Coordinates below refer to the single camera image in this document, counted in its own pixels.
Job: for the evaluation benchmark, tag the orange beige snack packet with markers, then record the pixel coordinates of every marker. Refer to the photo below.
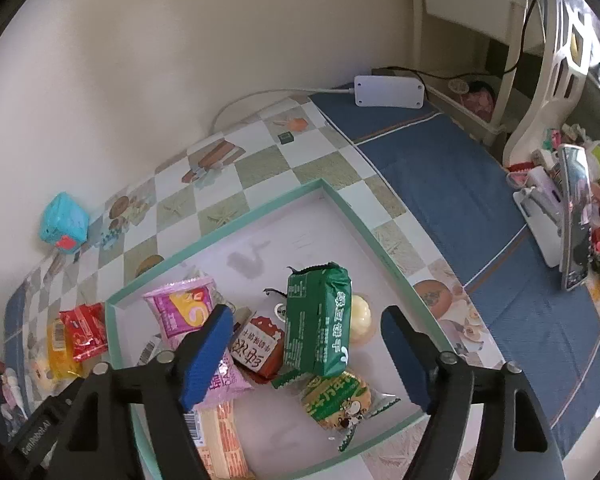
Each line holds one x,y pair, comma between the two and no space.
220,435

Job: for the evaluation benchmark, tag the dark green snack packet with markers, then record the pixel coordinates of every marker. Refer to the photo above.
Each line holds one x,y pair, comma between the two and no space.
315,325

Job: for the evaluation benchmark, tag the pink white paper clutter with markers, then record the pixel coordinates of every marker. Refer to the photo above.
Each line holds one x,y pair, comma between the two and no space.
10,390

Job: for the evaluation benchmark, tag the white phone stand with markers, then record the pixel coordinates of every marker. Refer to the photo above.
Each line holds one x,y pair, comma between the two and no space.
535,220

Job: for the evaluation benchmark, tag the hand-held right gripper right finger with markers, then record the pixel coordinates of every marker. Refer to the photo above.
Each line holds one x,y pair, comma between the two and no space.
405,360

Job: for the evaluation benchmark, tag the round yellow pastry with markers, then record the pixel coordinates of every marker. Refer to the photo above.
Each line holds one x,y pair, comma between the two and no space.
361,317

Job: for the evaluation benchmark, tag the pink snack packet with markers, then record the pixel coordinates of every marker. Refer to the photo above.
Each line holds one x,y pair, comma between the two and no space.
180,310

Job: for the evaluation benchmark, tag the red and white snack packet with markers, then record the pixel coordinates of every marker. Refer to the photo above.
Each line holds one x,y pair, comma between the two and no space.
260,350

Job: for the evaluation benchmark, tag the dark red bag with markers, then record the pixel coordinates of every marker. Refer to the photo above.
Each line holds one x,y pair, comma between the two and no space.
477,100

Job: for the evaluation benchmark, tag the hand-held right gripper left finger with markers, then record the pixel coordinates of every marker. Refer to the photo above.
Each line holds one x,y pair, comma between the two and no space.
207,360

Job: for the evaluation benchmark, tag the white desk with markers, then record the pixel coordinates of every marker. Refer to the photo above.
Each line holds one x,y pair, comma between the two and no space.
460,5

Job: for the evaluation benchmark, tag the green yellow round cookie packet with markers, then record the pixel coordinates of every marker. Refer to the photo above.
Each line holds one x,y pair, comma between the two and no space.
335,400

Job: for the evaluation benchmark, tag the white chair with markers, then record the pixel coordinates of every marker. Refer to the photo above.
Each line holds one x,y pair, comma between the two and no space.
550,100

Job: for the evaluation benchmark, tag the white tray with teal rim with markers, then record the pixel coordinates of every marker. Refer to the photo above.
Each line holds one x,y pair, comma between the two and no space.
305,240

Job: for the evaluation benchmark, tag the yellow snack packet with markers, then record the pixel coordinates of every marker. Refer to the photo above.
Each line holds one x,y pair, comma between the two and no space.
60,355

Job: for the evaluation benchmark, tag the blue cloth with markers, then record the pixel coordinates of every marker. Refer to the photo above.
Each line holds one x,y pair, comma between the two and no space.
455,200

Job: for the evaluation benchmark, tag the white power adapter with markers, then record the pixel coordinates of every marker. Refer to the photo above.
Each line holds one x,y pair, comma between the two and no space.
389,91

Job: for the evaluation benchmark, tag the round pastry in clear wrapper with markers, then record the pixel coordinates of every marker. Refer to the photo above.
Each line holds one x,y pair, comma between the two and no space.
41,372

